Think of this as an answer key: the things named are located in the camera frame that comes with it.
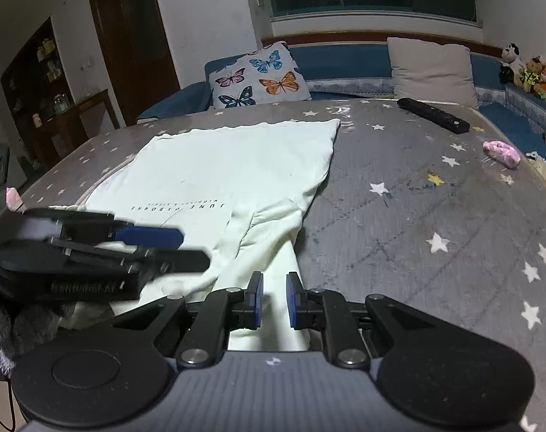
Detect small pink cloth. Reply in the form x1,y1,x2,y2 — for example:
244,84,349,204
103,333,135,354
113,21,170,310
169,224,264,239
482,140,521,169

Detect brown and green plush toy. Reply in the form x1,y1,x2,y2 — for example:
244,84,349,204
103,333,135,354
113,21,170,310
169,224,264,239
514,56,546,95

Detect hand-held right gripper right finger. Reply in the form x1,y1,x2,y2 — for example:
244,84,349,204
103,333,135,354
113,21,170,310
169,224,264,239
286,272,436,368

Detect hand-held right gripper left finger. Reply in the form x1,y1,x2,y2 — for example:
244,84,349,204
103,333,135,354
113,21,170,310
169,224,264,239
113,271,264,368

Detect butterfly print pillow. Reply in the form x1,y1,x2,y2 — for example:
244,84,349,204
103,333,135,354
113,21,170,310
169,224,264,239
209,41,312,109

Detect dark wooden cabinet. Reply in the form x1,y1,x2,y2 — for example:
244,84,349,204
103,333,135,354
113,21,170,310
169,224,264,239
0,17,89,167

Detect dark wooden side table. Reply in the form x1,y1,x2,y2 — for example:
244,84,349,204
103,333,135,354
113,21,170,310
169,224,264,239
43,89,121,154

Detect black remote control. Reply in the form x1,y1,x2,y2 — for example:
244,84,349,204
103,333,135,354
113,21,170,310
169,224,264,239
397,98,471,134

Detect blue sofa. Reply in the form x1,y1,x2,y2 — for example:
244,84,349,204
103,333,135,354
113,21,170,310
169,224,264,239
135,42,546,167

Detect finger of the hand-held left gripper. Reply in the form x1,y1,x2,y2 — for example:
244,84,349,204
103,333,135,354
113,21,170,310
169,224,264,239
68,245,211,276
56,211,185,249

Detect grey star-print cover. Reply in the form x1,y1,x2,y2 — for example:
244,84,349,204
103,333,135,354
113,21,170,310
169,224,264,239
12,99,546,432

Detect brown wooden door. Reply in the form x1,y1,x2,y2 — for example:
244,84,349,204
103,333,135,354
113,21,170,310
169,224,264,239
88,0,181,127

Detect beige pillow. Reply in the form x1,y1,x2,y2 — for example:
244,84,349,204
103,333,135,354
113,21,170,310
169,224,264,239
387,37,480,109

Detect white t-shirt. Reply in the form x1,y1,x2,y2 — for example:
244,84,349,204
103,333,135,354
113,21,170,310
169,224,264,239
48,118,341,352

